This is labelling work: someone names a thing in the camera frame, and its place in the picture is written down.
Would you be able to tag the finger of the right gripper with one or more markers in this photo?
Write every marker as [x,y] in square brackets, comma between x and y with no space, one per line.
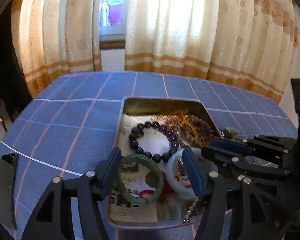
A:
[239,147]
[220,157]

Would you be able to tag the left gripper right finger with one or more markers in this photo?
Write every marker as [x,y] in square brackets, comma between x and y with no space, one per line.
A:
[204,181]

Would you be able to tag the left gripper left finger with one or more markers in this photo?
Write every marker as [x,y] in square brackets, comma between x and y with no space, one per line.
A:
[52,216]

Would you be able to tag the silver wristwatch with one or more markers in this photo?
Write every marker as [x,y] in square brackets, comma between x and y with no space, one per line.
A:
[229,133]

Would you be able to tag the white jade bangle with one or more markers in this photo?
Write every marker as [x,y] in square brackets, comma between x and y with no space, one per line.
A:
[177,177]

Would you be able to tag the brown wooden bead mala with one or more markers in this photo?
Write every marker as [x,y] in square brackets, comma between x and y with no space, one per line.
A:
[189,129]

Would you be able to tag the green jade bangle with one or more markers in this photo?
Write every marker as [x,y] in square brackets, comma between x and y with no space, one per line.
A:
[139,181]

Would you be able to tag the open metal tin box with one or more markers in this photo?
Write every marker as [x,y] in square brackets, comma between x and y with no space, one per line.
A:
[162,159]

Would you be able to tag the newspaper lining in tin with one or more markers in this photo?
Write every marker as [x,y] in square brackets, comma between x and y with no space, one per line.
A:
[137,179]

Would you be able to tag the blue plaid bed sheet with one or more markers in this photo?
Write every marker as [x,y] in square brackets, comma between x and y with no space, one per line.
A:
[70,126]

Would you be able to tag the right cream orange curtain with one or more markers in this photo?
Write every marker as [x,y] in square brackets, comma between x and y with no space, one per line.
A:
[250,44]

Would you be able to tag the cream orange curtain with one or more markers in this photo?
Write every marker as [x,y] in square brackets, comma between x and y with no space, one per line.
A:
[55,37]
[250,44]

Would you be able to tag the window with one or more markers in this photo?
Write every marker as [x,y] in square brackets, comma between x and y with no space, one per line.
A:
[112,24]

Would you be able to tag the left cream orange curtain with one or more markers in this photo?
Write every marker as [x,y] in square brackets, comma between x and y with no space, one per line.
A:
[55,37]

